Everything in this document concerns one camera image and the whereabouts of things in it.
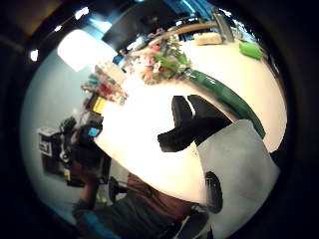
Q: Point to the artificial flower bouquet green stems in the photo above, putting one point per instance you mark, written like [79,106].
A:
[226,96]

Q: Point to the beige sponge block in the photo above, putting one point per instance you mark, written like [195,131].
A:
[207,38]

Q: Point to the pile of colourful packets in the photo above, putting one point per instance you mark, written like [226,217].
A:
[106,83]

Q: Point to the yellow packet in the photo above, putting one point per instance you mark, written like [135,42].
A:
[99,105]

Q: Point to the green cloth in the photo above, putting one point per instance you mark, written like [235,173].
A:
[251,50]

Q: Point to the the person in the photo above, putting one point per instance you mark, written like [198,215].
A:
[143,212]

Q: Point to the grey metal stand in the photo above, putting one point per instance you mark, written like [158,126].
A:
[224,25]

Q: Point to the black monitor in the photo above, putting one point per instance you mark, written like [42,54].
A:
[133,26]

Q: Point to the bright window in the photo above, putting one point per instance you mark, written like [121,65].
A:
[83,49]

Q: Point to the white marker cube black print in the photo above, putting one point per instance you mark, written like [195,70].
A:
[50,146]

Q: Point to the curved wooden rail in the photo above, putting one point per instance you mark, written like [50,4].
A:
[182,30]

